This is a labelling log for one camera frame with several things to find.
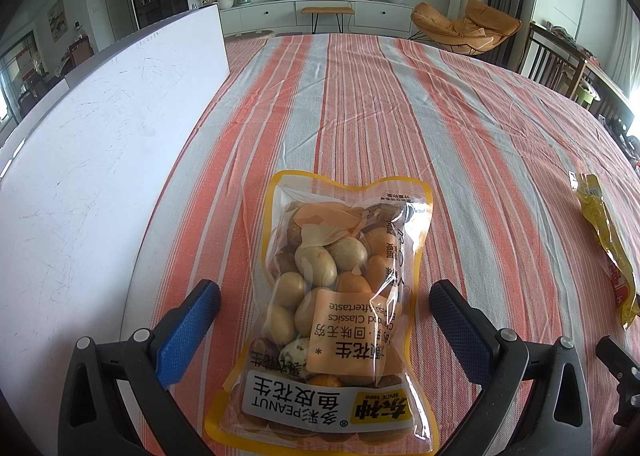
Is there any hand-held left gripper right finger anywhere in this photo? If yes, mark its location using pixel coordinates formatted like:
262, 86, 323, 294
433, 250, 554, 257
428, 279, 593, 456

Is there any wooden bench with black legs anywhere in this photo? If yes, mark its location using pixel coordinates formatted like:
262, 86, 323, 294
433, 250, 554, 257
301, 6, 355, 35

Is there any yellow-edged peanut packet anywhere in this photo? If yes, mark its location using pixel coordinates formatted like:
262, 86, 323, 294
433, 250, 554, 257
204, 169, 434, 453

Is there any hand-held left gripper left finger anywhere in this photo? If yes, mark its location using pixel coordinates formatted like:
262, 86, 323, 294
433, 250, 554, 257
57, 279, 222, 456

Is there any white interior door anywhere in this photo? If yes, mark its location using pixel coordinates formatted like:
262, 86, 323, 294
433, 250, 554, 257
101, 0, 127, 43

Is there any dark wooden chair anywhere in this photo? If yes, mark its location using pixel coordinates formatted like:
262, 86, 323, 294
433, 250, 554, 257
520, 21, 589, 100

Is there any framed wall painting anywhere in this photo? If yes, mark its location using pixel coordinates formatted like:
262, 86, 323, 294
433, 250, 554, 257
47, 0, 67, 42

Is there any white television cabinet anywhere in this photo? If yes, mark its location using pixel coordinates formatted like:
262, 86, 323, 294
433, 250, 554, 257
215, 0, 419, 38

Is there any orange lounge chair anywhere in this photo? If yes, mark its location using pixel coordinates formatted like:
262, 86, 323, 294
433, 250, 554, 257
411, 0, 522, 58

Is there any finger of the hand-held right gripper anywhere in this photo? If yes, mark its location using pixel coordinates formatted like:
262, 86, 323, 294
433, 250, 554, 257
595, 335, 640, 383

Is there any white cardboard box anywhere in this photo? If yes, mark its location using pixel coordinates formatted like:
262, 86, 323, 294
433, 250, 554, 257
0, 3, 232, 408

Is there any yellow red print snack packet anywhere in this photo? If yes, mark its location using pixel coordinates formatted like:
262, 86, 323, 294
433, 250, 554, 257
569, 172, 640, 331

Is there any cluttered wooden side table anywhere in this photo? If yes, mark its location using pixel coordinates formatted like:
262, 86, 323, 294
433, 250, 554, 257
575, 54, 640, 163

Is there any orange grey striped tablecloth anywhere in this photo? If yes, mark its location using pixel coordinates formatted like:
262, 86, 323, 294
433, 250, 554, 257
117, 33, 640, 456

